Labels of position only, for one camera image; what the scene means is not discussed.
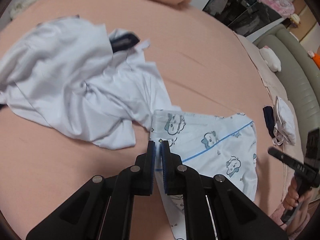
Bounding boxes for dark open wardrobe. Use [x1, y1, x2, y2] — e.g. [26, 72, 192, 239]
[203, 0, 292, 37]

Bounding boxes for folded white clothes stack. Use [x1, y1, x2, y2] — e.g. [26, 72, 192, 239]
[273, 96, 297, 146]

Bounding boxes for white plush toy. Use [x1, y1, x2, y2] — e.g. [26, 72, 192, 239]
[259, 46, 281, 72]

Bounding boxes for pink round bed sheet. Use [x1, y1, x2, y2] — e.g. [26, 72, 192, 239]
[1, 0, 283, 238]

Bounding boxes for orange carrot plush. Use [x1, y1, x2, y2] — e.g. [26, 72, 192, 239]
[308, 51, 320, 69]

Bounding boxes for folded navy garment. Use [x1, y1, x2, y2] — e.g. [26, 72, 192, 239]
[263, 106, 275, 138]

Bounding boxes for light blue cartoon pajama pants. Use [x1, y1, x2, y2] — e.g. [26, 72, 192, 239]
[149, 109, 259, 240]

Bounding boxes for pink frilly fabric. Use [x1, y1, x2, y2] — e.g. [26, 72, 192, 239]
[257, 0, 295, 18]

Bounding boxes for white crumpled clothes pile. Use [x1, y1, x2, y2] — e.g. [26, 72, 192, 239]
[1, 17, 177, 150]

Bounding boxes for person right hand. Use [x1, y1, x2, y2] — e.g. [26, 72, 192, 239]
[283, 177, 313, 211]

